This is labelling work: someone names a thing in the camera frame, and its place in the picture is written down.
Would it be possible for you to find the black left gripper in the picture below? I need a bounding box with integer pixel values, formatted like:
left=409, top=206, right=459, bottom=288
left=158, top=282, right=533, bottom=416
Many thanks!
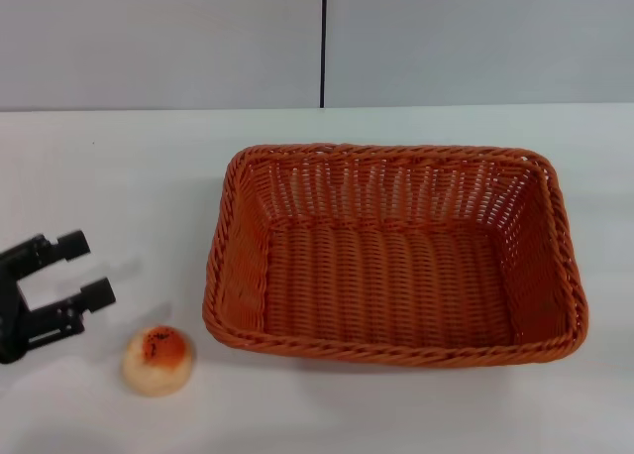
left=0, top=229, right=117, bottom=366

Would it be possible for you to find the round bread bun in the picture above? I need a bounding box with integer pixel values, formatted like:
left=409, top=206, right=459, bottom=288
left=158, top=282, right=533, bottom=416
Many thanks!
left=122, top=325, right=195, bottom=398

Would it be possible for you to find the orange woven plastic basket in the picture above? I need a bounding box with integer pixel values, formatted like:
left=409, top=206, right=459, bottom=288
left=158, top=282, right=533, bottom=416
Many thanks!
left=201, top=144, right=590, bottom=366

